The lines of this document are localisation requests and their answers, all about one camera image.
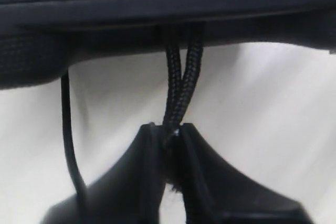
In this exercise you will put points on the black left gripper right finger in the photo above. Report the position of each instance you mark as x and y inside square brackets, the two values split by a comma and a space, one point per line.
[216, 192]

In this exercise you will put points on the black plastic carrying case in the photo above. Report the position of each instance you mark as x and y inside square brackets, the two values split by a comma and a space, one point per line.
[41, 39]

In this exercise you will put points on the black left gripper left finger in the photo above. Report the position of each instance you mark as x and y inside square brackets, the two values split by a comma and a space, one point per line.
[130, 192]

